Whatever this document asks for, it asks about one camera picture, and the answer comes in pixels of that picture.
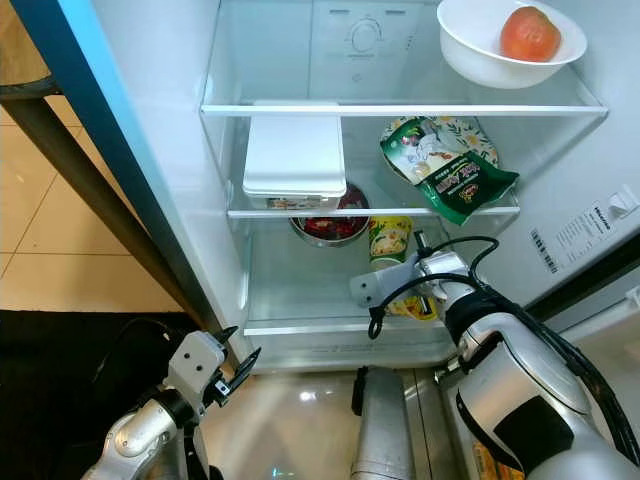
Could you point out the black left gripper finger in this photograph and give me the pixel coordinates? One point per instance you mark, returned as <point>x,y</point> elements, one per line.
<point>245,368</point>
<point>225,335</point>

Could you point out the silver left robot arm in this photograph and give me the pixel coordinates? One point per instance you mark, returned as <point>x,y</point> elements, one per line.
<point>145,435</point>

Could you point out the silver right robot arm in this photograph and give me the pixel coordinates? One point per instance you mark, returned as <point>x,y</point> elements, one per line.
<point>510,400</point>

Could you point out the glass fridge shelf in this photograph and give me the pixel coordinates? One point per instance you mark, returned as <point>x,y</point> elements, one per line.
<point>360,109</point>
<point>300,326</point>
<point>370,212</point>

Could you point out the fridge temperature dial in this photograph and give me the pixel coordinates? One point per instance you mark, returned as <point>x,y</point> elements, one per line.
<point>365,35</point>

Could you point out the dark grey fridge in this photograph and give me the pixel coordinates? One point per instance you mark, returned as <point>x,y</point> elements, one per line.
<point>260,50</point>

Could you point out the silver robot leg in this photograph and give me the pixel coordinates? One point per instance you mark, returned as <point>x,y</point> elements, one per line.
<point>385,425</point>

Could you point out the steel bowl with red food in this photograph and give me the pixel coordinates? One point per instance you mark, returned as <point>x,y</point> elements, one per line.
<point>325,228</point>

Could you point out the green snack bag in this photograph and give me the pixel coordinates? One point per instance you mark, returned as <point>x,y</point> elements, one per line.
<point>445,170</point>

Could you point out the yellow green juice carton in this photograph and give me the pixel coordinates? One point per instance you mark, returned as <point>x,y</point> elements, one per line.
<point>495,465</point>

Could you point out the black carpet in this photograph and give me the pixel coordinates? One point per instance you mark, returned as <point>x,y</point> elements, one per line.
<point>50,410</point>

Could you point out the white lidded food container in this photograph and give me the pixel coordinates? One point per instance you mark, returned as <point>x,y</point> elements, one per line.
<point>295,150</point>

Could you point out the white ceramic bowl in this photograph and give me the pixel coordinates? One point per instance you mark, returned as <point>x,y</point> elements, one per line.
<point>470,50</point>

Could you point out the red tomato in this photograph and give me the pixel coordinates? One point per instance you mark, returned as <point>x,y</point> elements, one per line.
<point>530,35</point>

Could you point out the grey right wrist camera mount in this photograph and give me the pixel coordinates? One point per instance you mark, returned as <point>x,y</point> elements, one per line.
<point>375,290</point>

